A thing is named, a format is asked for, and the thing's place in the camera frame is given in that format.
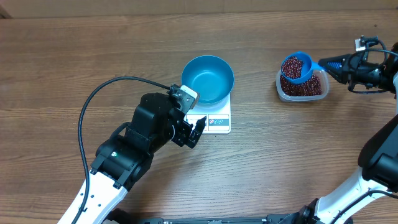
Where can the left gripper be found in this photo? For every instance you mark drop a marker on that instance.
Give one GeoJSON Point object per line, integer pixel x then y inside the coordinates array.
{"type": "Point", "coordinates": [182, 138]}

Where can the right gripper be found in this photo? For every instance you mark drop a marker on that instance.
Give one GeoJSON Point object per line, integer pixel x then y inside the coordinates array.
{"type": "Point", "coordinates": [346, 63]}

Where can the blue plastic scoop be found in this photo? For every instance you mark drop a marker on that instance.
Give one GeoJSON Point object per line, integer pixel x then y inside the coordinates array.
{"type": "Point", "coordinates": [298, 68]}

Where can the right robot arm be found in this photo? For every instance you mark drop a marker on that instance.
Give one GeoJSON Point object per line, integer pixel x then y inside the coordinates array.
{"type": "Point", "coordinates": [376, 176]}

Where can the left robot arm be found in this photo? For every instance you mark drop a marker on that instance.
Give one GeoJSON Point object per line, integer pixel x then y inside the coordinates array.
{"type": "Point", "coordinates": [128, 153]}

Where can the white kitchen scale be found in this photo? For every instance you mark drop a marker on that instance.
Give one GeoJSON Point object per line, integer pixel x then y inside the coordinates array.
{"type": "Point", "coordinates": [218, 116]}

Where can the teal metal bowl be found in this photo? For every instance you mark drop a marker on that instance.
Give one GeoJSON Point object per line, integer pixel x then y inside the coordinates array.
{"type": "Point", "coordinates": [210, 76]}

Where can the clear plastic container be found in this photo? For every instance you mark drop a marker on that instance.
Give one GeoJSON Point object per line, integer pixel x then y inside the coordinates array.
{"type": "Point", "coordinates": [324, 85]}

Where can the red beans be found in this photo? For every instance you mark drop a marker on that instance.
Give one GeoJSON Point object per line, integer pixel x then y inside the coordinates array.
{"type": "Point", "coordinates": [310, 88]}

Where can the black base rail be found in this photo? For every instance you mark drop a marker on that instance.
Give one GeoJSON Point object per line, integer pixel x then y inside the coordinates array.
{"type": "Point", "coordinates": [120, 216]}

